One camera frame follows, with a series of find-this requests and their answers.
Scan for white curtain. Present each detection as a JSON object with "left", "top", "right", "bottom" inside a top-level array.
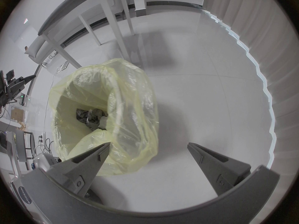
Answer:
[{"left": 202, "top": 0, "right": 299, "bottom": 172}]

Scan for crumpled black plastic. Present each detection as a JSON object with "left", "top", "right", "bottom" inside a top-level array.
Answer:
[{"left": 76, "top": 108, "right": 109, "bottom": 131}]

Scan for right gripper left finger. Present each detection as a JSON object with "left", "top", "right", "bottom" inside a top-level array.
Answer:
[{"left": 48, "top": 142, "right": 111, "bottom": 197}]

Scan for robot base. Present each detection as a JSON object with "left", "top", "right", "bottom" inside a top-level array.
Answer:
[{"left": 5, "top": 130, "right": 62, "bottom": 221}]

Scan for yellow plastic bag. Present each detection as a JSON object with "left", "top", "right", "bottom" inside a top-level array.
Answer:
[{"left": 48, "top": 58, "right": 160, "bottom": 176}]

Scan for grey and white chair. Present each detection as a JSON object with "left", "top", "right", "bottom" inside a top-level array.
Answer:
[{"left": 37, "top": 0, "right": 136, "bottom": 69}]

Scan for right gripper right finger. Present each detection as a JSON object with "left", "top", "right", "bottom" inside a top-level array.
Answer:
[{"left": 187, "top": 142, "right": 252, "bottom": 196}]

